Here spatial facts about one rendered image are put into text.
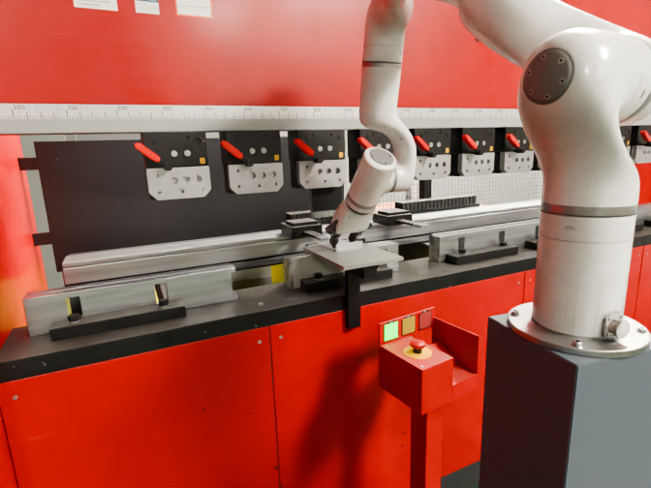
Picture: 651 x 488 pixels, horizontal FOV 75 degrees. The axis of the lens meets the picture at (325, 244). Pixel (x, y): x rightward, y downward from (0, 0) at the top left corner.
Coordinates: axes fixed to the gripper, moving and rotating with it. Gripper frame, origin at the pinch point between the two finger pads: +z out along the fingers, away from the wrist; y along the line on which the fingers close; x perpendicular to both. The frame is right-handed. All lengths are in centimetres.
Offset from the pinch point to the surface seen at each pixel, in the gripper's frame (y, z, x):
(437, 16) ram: -38, -45, -47
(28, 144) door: 118, 158, -240
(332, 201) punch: -1.2, -2.0, -13.3
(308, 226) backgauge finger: -1.0, 18.7, -21.3
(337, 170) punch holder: -2.2, -10.4, -18.0
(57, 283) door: 115, 241, -168
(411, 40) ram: -28, -40, -42
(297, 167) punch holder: 10.7, -11.8, -18.7
